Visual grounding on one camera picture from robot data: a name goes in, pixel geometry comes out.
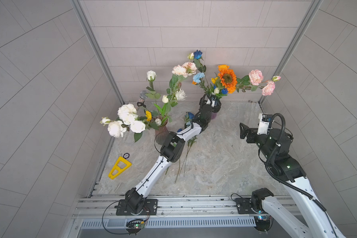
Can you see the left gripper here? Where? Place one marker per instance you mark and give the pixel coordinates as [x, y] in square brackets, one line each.
[214, 107]

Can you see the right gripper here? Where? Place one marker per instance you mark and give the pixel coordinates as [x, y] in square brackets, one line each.
[253, 133]

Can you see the dark blue rose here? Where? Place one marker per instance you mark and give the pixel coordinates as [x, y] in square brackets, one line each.
[188, 122]

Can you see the small blue tulip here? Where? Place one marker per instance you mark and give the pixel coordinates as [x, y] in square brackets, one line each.
[180, 130]

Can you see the dark blue rose vase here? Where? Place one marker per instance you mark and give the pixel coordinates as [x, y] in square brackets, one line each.
[197, 57]

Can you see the dark red glass vase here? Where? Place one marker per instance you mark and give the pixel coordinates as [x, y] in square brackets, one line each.
[161, 133]

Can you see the white rose bouquet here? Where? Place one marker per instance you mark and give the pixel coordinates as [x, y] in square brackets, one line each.
[127, 121]

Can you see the blue purple glass vase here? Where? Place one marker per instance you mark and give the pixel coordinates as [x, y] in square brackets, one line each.
[213, 115]

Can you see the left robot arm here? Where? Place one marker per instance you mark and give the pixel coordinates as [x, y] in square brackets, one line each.
[142, 189]

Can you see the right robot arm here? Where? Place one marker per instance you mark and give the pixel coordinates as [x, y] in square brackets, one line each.
[274, 145]

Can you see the white rose left vase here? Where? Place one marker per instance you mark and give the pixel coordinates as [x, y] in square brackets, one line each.
[180, 95]

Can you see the light blue carnation right vase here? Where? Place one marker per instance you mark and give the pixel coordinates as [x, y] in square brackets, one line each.
[197, 78]

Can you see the yellow sunflower left vase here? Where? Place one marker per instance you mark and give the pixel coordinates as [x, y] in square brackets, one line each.
[148, 115]

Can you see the yellow sunflower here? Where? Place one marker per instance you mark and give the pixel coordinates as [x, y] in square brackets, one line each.
[214, 80]

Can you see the orange gerbera flower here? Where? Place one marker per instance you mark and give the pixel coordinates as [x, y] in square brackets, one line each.
[228, 80]

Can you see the orange rose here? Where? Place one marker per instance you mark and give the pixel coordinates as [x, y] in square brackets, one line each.
[223, 67]

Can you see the pink rose spray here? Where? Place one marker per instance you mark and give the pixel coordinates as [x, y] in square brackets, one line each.
[179, 74]

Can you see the pink roses stem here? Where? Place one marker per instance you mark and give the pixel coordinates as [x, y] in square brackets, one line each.
[255, 80]

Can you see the white rose bud stem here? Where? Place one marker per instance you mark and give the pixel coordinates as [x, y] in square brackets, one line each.
[151, 91]

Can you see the right circuit board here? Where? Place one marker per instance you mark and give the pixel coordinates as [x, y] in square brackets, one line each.
[262, 223]

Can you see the circuit board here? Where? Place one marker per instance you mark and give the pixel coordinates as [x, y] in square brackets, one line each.
[262, 223]
[135, 226]

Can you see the yellow tag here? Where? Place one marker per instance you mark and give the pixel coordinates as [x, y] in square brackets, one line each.
[121, 165]

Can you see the left circuit board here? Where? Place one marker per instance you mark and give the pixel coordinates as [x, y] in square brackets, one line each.
[135, 226]

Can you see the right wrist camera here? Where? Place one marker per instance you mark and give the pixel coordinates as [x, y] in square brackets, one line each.
[264, 123]

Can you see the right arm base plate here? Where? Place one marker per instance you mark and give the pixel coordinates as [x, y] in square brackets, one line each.
[244, 206]

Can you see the aluminium rail frame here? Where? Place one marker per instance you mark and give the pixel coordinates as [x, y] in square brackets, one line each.
[184, 211]

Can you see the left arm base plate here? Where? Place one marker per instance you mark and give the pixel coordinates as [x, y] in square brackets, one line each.
[144, 207]

